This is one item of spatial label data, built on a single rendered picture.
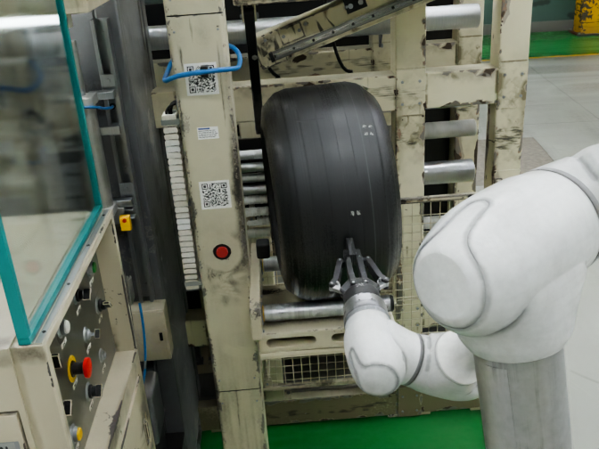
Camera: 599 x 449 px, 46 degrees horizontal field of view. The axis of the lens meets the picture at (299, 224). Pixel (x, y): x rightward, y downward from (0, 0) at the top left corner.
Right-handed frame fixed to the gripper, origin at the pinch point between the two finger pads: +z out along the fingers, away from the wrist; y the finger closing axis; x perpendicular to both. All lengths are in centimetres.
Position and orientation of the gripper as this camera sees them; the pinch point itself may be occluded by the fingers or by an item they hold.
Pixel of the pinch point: (351, 251)
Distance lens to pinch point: 158.5
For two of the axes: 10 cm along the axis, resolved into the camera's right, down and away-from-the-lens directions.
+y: -10.0, 0.8, -0.2
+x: 0.5, 8.5, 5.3
